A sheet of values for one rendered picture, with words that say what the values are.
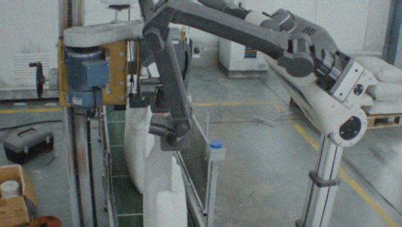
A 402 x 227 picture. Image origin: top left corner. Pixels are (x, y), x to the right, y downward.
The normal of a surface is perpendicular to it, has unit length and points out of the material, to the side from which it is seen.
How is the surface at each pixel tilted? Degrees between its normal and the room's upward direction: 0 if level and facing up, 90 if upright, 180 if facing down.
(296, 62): 118
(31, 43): 90
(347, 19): 90
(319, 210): 90
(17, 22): 90
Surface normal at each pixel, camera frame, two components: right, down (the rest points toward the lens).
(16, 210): 0.49, 0.29
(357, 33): 0.24, 0.37
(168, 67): -0.04, 0.76
